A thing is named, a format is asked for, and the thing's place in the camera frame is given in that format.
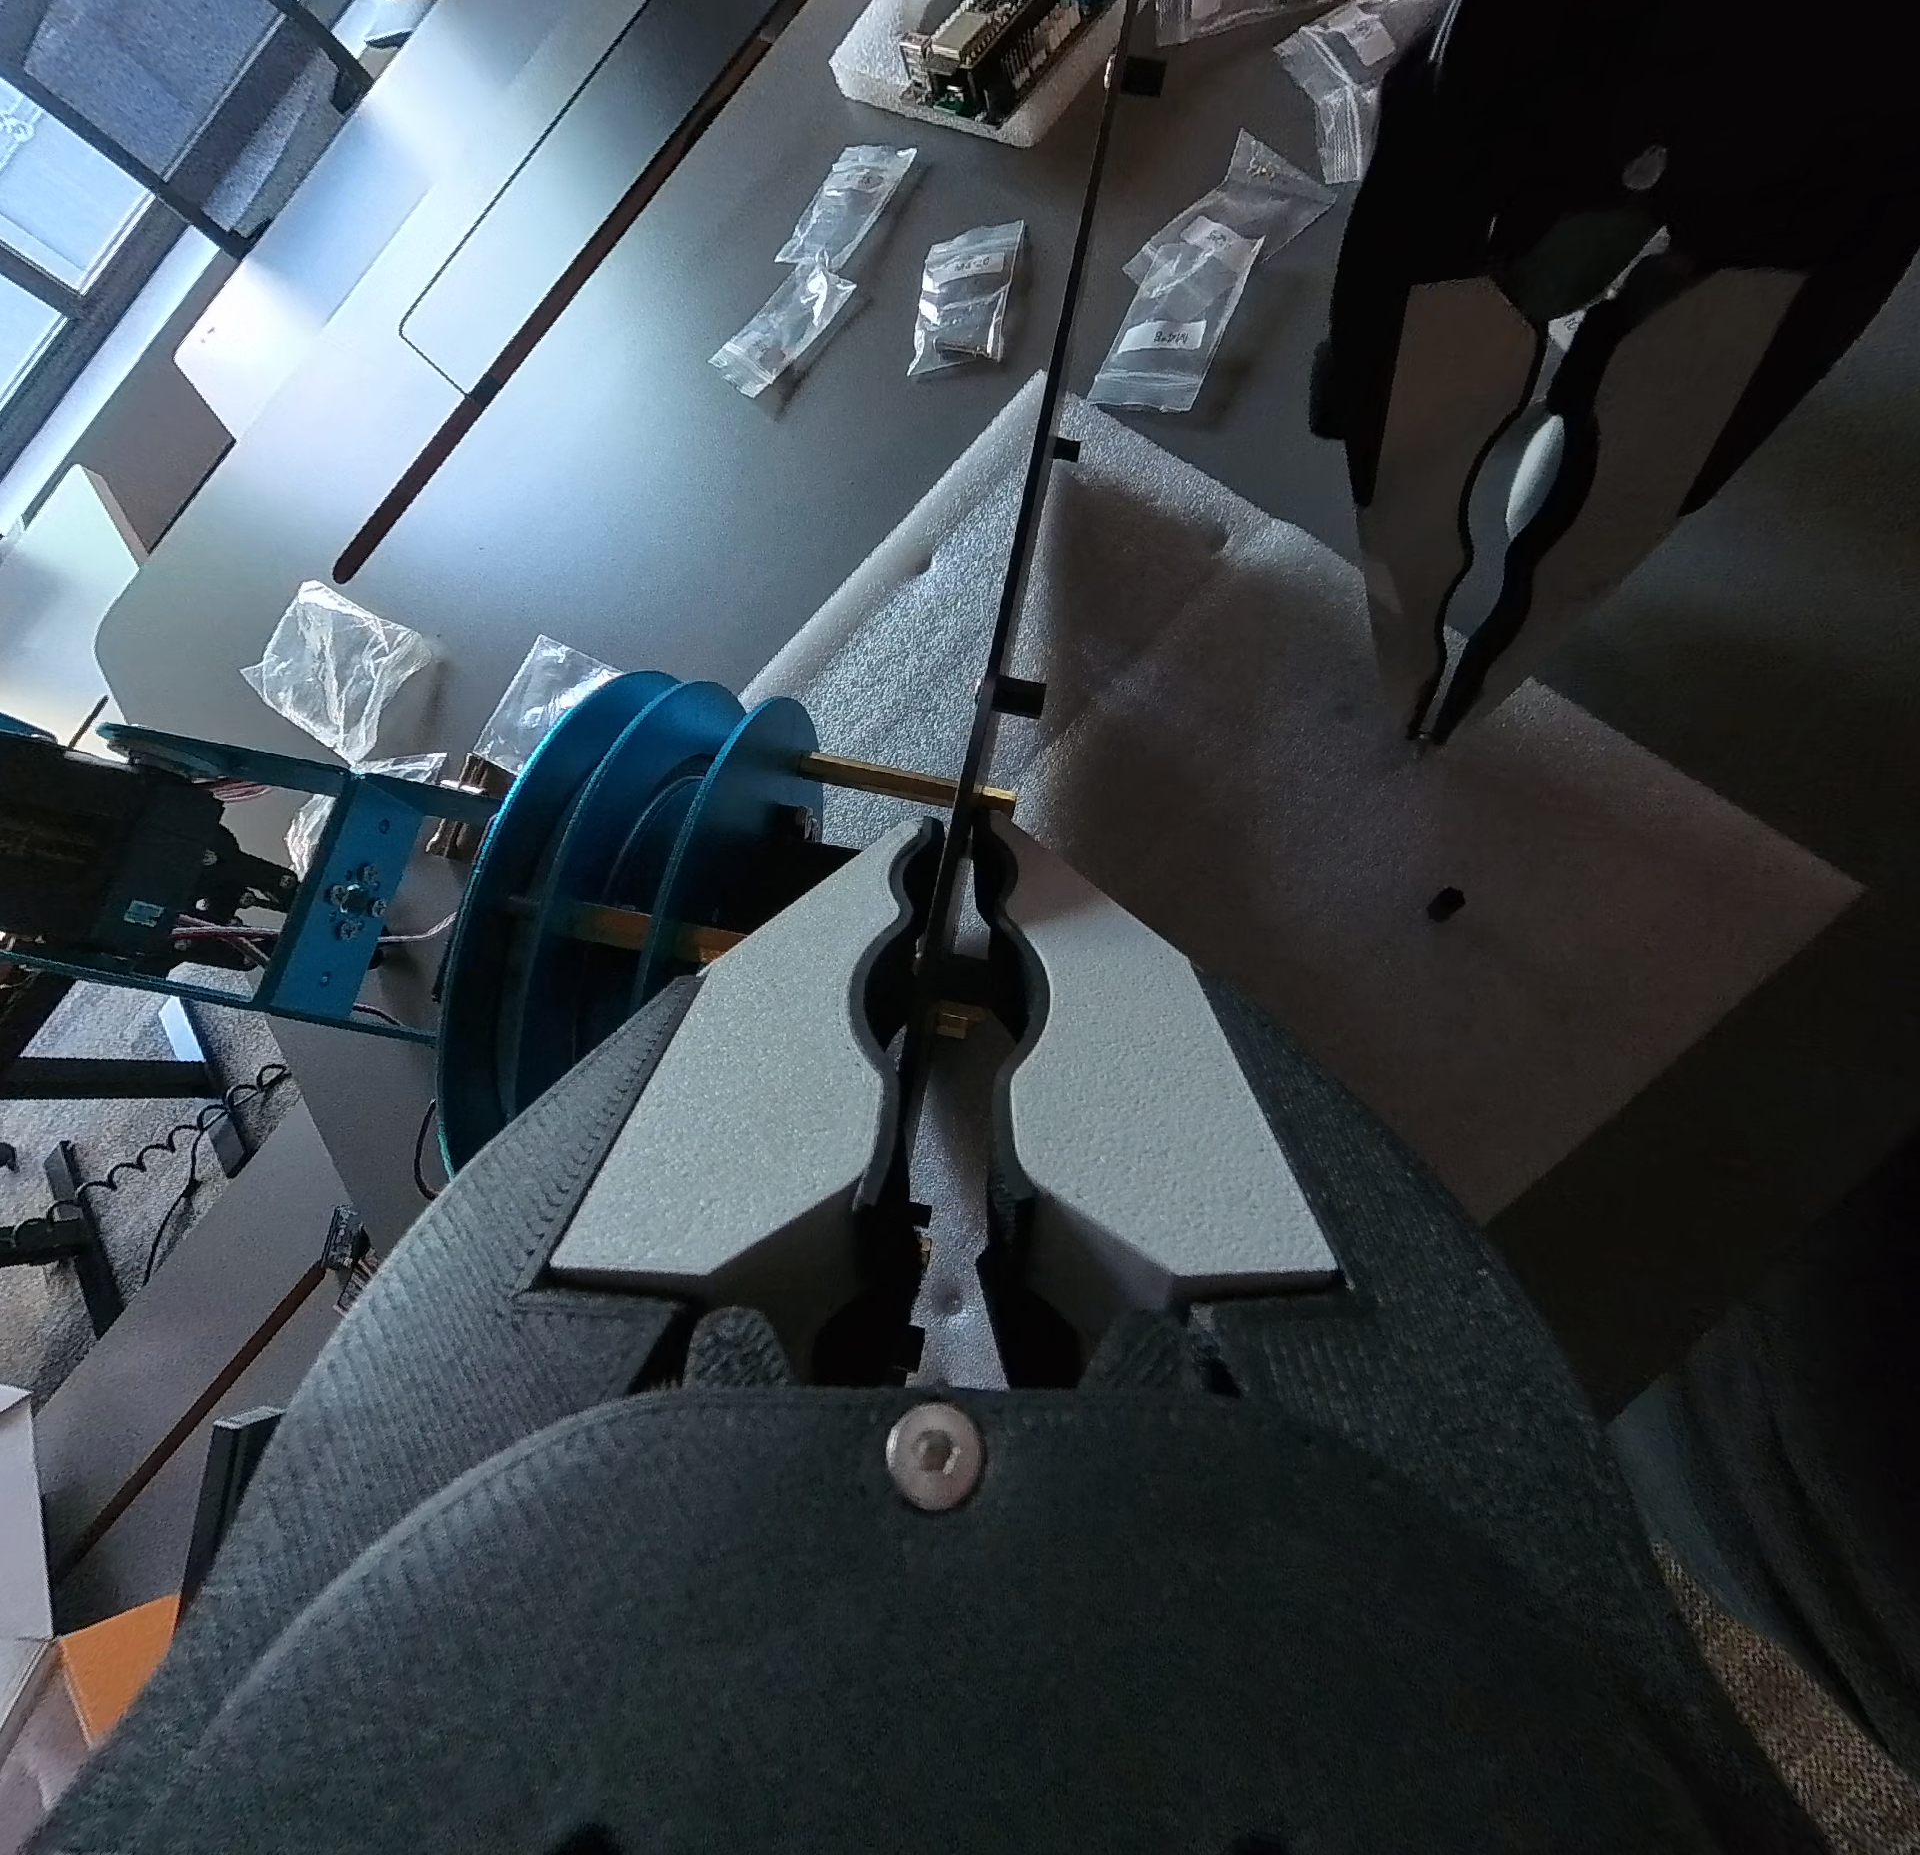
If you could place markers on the black triangular base plate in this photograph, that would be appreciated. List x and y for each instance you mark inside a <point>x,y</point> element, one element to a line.
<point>1053,385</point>

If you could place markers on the blue toy robot arm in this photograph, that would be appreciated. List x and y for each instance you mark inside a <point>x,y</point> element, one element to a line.
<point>599,836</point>

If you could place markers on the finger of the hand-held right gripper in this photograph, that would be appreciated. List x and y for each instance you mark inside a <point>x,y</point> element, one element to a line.
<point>1425,461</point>
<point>1679,431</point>

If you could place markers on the white foam sheet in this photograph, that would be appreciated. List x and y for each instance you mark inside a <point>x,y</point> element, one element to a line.
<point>1199,686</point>

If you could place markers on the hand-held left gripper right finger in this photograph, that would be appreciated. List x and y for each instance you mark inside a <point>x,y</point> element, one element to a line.
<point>1169,1121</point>

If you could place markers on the white box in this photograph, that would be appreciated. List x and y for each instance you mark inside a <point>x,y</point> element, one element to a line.
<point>23,1512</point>

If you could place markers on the large glass window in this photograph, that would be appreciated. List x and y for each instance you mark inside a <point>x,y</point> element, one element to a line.
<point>61,311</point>

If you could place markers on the person's black clothing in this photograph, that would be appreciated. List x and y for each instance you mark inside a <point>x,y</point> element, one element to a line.
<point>1802,1437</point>

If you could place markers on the black mesh chair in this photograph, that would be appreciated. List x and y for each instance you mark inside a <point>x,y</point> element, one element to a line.
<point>194,85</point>

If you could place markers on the black control circuit board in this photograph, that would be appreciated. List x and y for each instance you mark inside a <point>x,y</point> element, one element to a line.
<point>996,40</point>

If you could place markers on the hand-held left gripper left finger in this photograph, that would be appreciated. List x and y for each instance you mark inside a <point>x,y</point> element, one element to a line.
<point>720,1121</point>

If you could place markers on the dark grey desk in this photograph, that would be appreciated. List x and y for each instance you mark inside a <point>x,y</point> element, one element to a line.
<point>675,535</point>

